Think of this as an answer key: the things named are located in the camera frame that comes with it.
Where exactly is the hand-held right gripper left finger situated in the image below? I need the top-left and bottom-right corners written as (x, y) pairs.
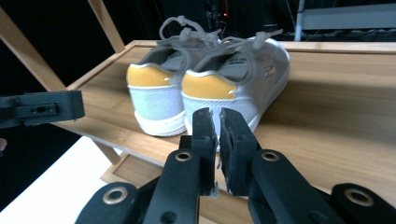
top-left (178, 107), bottom-right (219, 198)

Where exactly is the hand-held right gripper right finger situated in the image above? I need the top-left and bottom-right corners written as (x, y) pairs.
top-left (219, 107), bottom-right (262, 198)

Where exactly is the white sneaker with yellow heel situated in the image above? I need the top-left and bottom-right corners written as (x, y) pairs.
top-left (125, 15), bottom-right (200, 138)
top-left (180, 28), bottom-right (291, 142)

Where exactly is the dark device with red light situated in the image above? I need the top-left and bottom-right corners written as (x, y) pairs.
top-left (205, 0), bottom-right (233, 33)

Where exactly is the grey metal stand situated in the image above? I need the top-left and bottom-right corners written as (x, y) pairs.
top-left (293, 0), bottom-right (396, 42)

